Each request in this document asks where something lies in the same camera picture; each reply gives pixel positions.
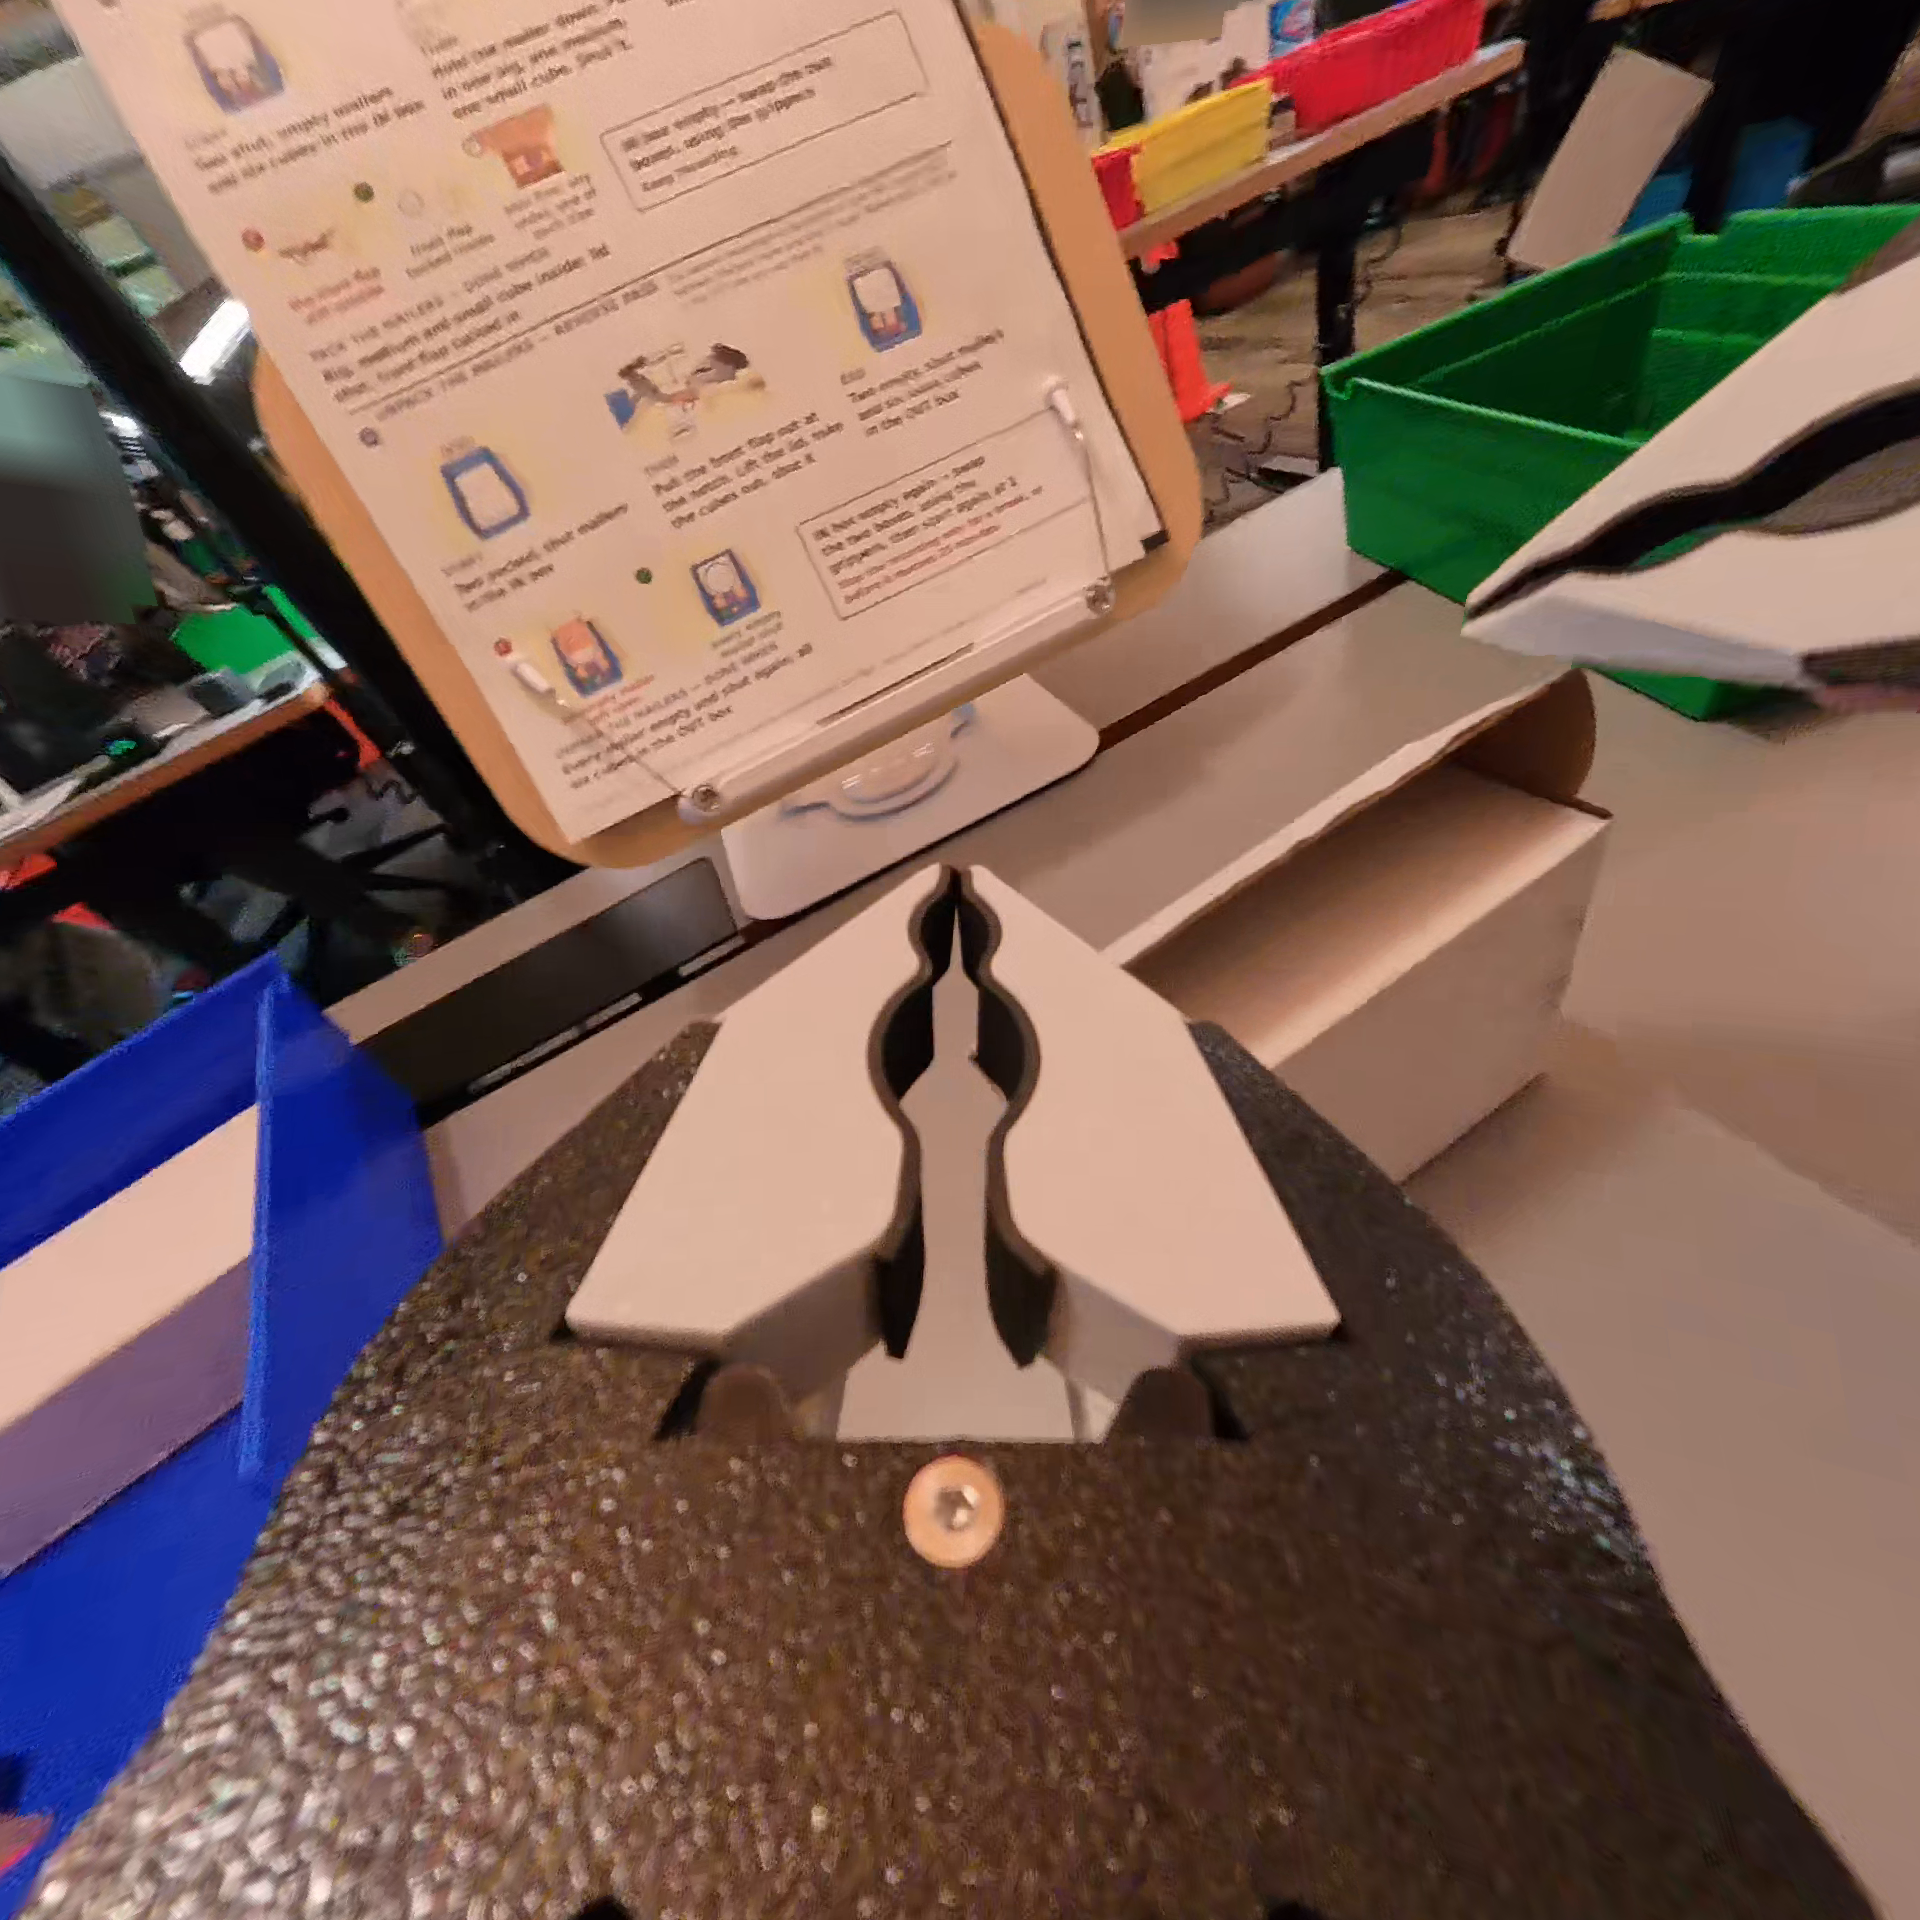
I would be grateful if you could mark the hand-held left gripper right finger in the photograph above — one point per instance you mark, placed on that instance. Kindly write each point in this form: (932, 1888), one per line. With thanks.
(1172, 1184)

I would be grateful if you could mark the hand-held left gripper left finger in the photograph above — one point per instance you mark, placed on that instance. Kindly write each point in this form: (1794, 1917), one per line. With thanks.
(735, 1184)

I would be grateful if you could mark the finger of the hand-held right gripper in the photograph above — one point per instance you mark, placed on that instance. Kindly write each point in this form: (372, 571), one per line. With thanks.
(1724, 600)
(1724, 436)

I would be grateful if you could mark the white cardboard mailer box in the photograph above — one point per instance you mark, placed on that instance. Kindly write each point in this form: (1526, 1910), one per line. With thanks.
(106, 1305)
(1395, 960)

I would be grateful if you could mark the blue plastic bin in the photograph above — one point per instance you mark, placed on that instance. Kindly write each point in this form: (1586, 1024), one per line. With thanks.
(347, 1171)

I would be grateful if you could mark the green plastic bin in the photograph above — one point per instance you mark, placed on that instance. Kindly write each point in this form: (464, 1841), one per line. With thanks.
(1440, 451)

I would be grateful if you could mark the grey flat board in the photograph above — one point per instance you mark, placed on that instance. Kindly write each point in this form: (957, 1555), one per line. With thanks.
(1605, 149)

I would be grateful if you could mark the metal page holder clip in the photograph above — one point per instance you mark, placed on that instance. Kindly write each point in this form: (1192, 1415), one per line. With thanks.
(698, 799)
(1103, 592)

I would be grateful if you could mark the white stand base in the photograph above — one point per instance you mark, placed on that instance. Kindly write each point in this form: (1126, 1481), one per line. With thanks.
(1036, 751)

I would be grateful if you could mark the wooden workbench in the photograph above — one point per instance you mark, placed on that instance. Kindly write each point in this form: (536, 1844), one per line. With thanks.
(1320, 149)

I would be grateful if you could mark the red plastic bin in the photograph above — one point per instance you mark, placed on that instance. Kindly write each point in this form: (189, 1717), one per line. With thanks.
(1365, 60)

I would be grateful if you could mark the yellow plastic bin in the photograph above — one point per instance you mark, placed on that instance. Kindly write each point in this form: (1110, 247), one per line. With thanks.
(1202, 143)

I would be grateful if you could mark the printed instruction sheet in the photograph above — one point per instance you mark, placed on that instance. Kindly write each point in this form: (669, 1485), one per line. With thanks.
(676, 376)

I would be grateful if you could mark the black metal pole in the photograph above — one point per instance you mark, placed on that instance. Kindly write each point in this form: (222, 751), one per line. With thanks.
(226, 465)

